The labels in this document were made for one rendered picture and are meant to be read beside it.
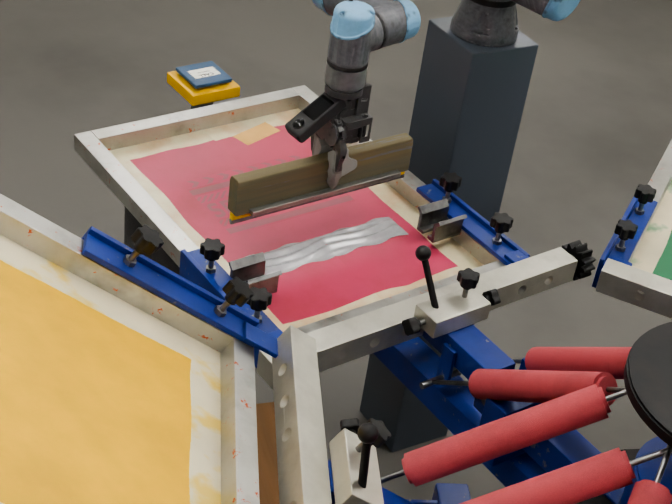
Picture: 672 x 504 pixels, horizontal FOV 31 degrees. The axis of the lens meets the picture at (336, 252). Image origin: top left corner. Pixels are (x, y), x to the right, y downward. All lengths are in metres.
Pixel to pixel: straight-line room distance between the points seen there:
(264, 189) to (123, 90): 2.65
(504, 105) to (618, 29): 3.28
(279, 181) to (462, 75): 0.62
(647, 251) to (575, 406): 0.94
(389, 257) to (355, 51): 0.44
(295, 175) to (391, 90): 2.82
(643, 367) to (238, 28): 3.96
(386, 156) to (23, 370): 1.06
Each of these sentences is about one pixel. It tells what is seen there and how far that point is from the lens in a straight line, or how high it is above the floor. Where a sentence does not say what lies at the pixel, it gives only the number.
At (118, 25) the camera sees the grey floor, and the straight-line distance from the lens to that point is 5.40.
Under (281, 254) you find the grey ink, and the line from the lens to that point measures 2.38.
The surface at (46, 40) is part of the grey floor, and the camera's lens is 5.25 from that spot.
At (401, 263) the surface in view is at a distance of 2.41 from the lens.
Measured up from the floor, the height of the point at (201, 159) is 0.96.
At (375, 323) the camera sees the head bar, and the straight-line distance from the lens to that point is 2.11.
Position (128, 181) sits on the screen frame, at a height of 0.99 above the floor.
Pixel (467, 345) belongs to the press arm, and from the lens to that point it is 2.10.
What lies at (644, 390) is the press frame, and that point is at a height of 1.32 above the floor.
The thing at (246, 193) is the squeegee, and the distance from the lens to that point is 2.26.
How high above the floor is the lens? 2.34
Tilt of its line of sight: 35 degrees down
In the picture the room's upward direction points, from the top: 8 degrees clockwise
